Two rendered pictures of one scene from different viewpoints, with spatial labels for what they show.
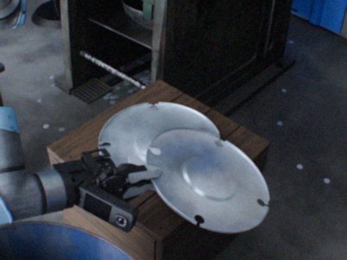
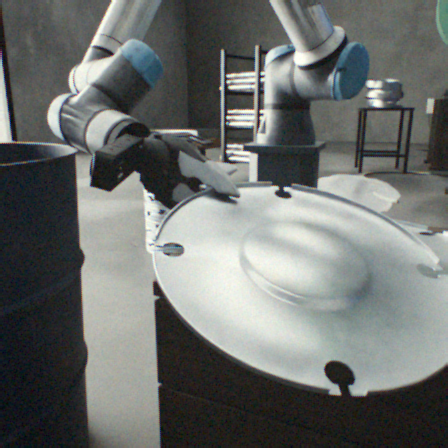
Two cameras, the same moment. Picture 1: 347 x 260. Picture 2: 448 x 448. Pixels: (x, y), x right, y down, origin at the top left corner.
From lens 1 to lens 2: 0.83 m
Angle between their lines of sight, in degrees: 69
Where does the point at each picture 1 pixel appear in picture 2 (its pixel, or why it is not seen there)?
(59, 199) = (100, 131)
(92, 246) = (62, 183)
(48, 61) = not seen: outside the picture
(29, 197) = (81, 113)
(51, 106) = not seen: hidden behind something
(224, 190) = (285, 277)
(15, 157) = (107, 79)
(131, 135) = not seen: hidden behind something
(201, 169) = (302, 239)
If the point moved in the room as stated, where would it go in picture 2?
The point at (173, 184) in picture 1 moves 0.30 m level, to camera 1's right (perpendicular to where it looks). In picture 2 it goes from (229, 214) to (424, 377)
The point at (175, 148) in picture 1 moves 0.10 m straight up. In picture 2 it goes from (317, 212) to (322, 123)
